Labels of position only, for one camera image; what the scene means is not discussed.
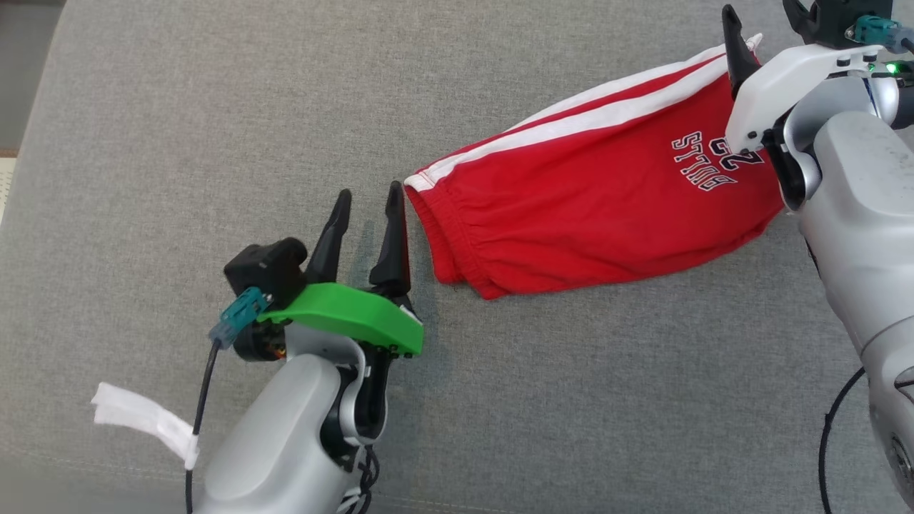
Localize thin black camera cable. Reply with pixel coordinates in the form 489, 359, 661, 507
184, 341, 222, 514
818, 368, 868, 514

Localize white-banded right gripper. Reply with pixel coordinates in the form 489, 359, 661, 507
721, 5, 886, 154

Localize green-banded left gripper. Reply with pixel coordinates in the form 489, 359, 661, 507
234, 181, 424, 363

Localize teal right camera connector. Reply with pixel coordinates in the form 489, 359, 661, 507
846, 16, 903, 48

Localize thin black left camera cable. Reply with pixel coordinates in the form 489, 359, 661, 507
184, 341, 222, 514

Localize white tape tag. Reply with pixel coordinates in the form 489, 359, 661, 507
91, 382, 201, 470

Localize red white-striped shorts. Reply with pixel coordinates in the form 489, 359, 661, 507
403, 32, 786, 301

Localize thin black right camera cable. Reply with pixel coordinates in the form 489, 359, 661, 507
818, 368, 868, 514

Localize teal camera connector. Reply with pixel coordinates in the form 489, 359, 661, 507
846, 16, 903, 48
209, 287, 269, 349

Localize teal left camera connector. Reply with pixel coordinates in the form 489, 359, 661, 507
209, 287, 269, 349

